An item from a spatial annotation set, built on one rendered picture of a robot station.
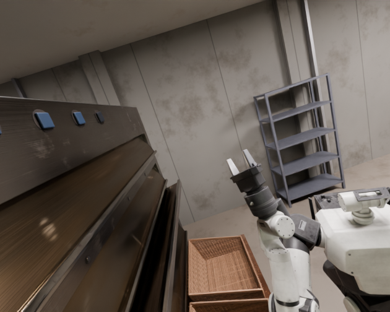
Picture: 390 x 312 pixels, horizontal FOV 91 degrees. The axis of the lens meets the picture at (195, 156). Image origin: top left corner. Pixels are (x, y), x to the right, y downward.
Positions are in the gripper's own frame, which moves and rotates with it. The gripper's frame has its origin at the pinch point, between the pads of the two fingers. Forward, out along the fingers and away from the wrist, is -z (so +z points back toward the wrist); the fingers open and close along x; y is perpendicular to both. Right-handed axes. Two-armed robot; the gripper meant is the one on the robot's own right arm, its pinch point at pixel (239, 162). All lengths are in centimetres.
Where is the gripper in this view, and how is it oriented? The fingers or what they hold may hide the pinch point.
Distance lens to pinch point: 67.8
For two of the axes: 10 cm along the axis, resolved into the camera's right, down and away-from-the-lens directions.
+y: -7.3, 2.6, -6.3
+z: 4.4, 8.8, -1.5
